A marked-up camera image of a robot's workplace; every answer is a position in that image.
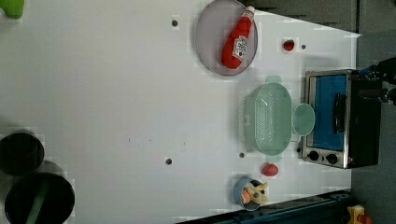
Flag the black silver toaster oven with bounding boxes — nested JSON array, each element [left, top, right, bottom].
[[302, 69, 382, 169]]

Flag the toy chips in bowl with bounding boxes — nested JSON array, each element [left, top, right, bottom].
[[241, 182, 269, 204]]

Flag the mint green cup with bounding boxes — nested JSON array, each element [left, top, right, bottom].
[[292, 104, 316, 136]]

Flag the yellow red device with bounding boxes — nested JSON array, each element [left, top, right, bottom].
[[347, 205, 373, 224]]

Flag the blue table frame rail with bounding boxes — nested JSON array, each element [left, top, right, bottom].
[[178, 190, 356, 224]]

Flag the green plastic object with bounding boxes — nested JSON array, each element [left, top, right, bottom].
[[0, 0, 24, 20]]

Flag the black round base with strap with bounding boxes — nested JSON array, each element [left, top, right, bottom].
[[5, 173, 75, 224]]

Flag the grey round plate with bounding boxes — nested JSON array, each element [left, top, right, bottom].
[[195, 0, 258, 76]]

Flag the large red strawberry toy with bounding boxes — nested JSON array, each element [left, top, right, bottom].
[[262, 163, 278, 176]]

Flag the mint green plastic strainer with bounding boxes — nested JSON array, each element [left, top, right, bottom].
[[238, 76, 292, 163]]

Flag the small red strawberry toy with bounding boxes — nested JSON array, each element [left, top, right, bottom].
[[283, 39, 295, 51]]

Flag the blue bowl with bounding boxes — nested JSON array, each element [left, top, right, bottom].
[[233, 177, 263, 211]]

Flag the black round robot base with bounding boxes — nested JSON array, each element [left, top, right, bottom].
[[0, 133, 45, 175]]

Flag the red ketchup bottle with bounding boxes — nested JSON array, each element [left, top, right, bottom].
[[221, 6, 255, 69]]

